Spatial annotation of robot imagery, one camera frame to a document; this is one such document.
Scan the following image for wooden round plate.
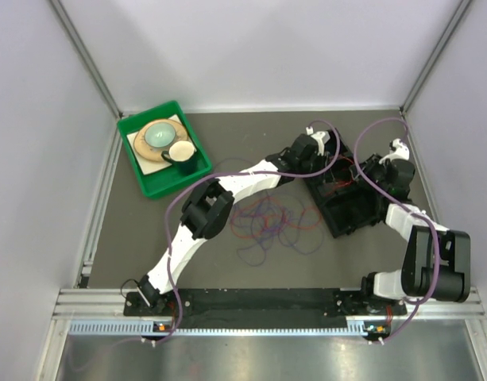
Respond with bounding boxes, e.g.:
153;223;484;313
133;119;189;162

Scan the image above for dark green mug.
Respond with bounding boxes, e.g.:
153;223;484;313
161;140;196;175

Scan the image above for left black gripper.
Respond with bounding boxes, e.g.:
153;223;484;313
296;151;334;185

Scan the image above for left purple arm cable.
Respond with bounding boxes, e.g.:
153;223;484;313
164;119;341;346

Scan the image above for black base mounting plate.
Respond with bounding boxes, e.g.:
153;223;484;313
123;287;407;321

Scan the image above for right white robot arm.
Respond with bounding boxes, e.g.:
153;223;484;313
351;155;471;314

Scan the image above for white square board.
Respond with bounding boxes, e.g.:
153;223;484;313
126;114;186;175

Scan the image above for light teal bowl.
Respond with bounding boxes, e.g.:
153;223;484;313
144;121;177;148

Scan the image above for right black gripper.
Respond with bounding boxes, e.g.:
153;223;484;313
350;153;391;195

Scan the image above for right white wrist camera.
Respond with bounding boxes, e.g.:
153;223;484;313
379;138;410;164

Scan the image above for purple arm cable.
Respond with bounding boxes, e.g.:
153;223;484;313
353;117;441;346
164;119;341;346

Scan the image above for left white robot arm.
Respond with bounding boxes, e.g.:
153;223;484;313
137;128;341;315

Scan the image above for slotted grey cable duct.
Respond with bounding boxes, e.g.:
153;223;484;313
68;320;369;337

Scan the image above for green plastic bin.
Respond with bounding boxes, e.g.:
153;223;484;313
117;101;213;198

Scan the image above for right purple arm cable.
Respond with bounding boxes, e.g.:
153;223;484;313
353;117;441;346

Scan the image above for red thin wires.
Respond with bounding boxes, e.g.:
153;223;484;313
230;156;358;241

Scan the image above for black three-compartment tray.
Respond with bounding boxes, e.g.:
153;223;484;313
304;131;388;238

